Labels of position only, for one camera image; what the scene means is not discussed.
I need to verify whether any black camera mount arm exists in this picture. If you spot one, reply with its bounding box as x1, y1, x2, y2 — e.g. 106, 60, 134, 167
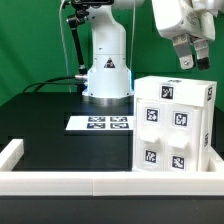
67, 0, 114, 74

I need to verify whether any white cable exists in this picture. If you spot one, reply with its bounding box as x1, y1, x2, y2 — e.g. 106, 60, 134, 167
58, 0, 73, 94

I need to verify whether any white cabinet top block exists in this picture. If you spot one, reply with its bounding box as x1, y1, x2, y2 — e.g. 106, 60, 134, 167
135, 76, 217, 107

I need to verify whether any white cabinet door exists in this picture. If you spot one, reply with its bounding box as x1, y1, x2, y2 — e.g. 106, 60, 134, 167
135, 100, 164, 171
164, 105, 202, 172

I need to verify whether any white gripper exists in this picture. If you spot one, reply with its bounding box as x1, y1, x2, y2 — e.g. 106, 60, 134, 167
152, 0, 215, 70

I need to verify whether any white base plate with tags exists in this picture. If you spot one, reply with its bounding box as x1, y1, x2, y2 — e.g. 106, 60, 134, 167
66, 116, 133, 131

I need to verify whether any black cable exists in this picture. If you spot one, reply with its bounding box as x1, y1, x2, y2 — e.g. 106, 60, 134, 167
21, 75, 88, 94

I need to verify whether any white U-shaped fence frame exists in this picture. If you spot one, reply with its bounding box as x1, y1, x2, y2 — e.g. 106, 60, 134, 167
0, 139, 224, 196

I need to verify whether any white cabinet body box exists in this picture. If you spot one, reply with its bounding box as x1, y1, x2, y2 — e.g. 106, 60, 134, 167
133, 99, 214, 172

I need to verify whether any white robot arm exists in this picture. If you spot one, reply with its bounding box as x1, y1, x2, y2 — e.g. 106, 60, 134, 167
82, 0, 224, 105

